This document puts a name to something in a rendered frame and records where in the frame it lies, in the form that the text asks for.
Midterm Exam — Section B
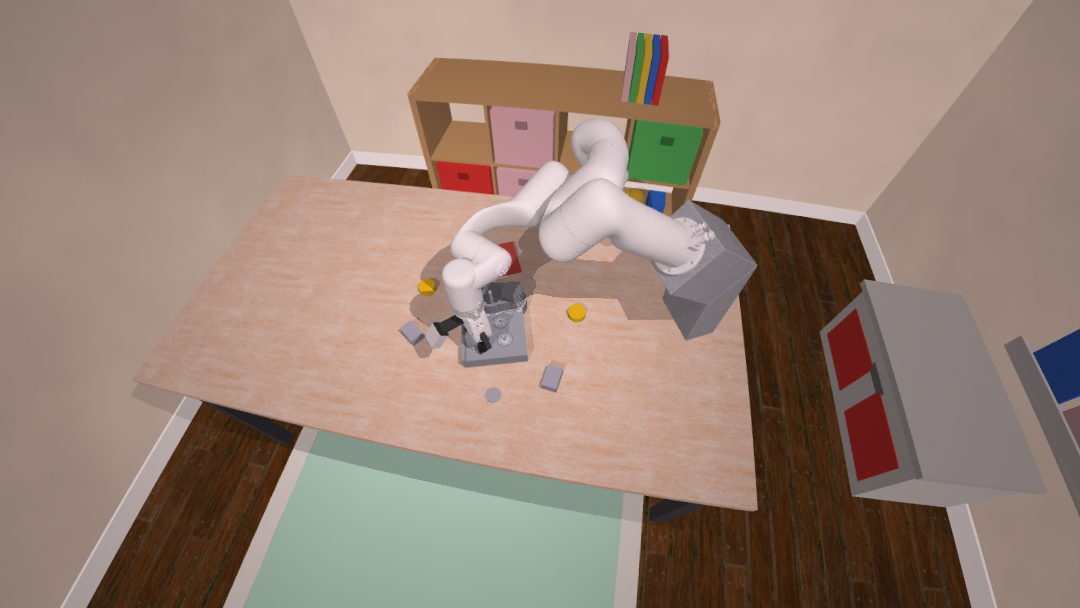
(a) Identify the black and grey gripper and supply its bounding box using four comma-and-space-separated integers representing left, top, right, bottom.
454, 307, 492, 353

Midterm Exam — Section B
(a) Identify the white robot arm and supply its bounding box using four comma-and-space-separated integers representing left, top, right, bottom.
426, 118, 715, 348

